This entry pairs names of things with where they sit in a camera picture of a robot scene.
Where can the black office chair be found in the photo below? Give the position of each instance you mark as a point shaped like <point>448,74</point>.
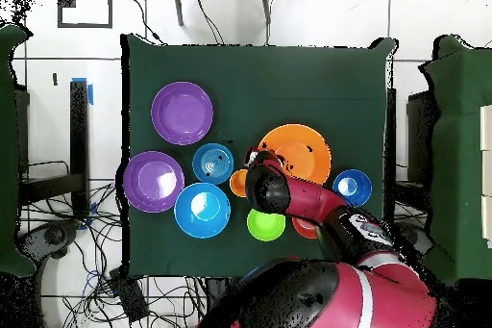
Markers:
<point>54,235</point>
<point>411,241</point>

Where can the black power strip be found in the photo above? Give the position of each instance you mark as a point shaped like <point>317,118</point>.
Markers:
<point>128,297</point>

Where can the small light blue bowl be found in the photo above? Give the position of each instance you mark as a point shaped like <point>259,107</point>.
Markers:
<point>223,170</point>

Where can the grey metal leg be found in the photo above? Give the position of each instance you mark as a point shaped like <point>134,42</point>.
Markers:
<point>266,5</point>
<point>178,8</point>

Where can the dark blue bowl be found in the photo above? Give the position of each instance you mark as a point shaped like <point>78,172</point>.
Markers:
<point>353,187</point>

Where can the orange cup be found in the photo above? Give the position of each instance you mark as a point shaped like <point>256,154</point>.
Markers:
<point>237,183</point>

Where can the red-orange bowl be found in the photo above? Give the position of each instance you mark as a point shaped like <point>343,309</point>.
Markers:
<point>303,228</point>

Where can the black metal frame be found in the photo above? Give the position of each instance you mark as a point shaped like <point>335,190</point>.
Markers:
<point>391,131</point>
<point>78,131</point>

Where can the green cloth side table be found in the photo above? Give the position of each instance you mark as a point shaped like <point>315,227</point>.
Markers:
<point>7,151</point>
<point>461,151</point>

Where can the large orange bowl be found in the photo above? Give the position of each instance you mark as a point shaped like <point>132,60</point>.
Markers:
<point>300,158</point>

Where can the purple bowl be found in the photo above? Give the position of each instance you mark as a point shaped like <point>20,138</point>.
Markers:
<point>153,181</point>
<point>182,113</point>

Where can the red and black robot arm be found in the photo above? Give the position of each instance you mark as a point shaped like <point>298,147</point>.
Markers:
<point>307,197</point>

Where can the grey square floor frame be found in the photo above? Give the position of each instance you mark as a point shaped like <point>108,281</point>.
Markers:
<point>84,25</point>

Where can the green bowl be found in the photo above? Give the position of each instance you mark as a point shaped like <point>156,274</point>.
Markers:
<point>265,227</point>

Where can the large light blue bowl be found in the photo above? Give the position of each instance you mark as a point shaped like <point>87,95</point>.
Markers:
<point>201,210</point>

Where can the dark green tablecloth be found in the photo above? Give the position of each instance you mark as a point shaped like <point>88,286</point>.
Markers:
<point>269,85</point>

